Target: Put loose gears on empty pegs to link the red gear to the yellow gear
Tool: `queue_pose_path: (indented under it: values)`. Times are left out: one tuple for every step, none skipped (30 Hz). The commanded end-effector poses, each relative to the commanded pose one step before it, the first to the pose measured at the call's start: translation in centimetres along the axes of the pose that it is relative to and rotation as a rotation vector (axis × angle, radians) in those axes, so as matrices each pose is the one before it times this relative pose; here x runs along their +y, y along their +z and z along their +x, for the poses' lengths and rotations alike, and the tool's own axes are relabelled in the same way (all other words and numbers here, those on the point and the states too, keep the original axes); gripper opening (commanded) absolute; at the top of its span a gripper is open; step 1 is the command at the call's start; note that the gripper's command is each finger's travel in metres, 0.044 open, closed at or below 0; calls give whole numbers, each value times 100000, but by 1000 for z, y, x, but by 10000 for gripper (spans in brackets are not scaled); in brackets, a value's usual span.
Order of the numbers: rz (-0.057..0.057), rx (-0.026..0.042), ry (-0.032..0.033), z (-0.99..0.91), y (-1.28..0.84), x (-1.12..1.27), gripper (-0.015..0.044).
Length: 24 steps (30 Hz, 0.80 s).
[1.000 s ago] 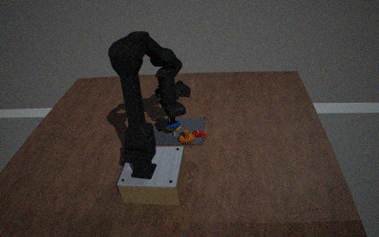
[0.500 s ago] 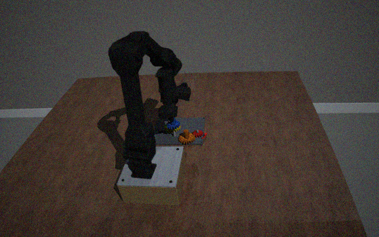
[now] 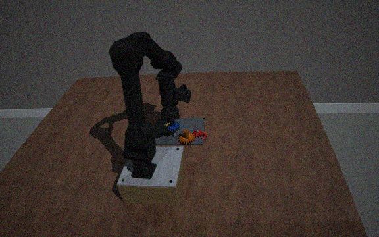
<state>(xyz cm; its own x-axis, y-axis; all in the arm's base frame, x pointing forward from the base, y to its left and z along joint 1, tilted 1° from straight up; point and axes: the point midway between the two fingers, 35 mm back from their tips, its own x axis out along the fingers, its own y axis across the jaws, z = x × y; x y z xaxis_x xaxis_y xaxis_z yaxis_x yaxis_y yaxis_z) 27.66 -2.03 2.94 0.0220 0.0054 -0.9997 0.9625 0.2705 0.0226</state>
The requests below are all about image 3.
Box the red gear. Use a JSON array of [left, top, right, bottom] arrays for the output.
[[193, 130, 203, 138]]

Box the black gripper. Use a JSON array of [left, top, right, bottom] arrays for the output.
[[159, 86, 180, 124]]

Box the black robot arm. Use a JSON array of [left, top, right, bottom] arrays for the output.
[[109, 32, 191, 179]]

